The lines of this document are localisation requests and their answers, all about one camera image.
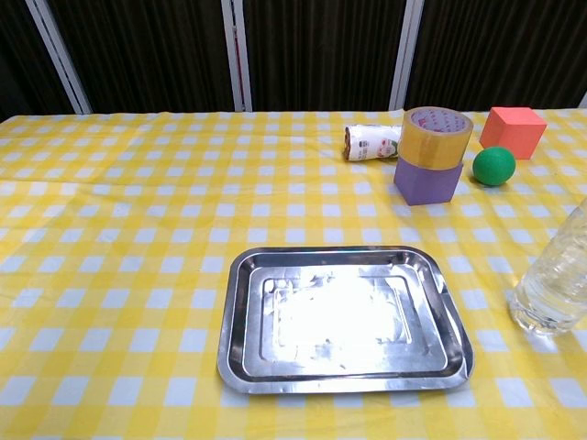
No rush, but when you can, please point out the clear plastic water bottle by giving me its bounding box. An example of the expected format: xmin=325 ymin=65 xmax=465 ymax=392
xmin=508 ymin=196 xmax=587 ymax=336

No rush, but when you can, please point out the white-labelled drink bottle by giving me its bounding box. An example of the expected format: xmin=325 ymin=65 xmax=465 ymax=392
xmin=341 ymin=123 xmax=404 ymax=162

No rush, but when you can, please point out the stainless steel tray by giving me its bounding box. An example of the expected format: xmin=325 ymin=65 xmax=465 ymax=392
xmin=216 ymin=246 xmax=476 ymax=395

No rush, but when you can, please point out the purple foam block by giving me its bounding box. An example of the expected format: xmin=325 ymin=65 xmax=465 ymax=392
xmin=393 ymin=155 xmax=464 ymax=206

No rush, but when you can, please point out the yellow packing tape roll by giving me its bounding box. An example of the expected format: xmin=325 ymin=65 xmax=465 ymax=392
xmin=397 ymin=106 xmax=473 ymax=170

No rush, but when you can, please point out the yellow checked tablecloth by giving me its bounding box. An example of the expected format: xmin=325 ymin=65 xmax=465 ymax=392
xmin=0 ymin=108 xmax=587 ymax=440

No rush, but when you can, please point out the green ball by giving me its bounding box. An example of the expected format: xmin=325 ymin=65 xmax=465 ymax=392
xmin=472 ymin=146 xmax=517 ymax=188

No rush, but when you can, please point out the orange-red foam cube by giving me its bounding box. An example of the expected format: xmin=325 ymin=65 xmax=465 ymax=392
xmin=479 ymin=106 xmax=548 ymax=160

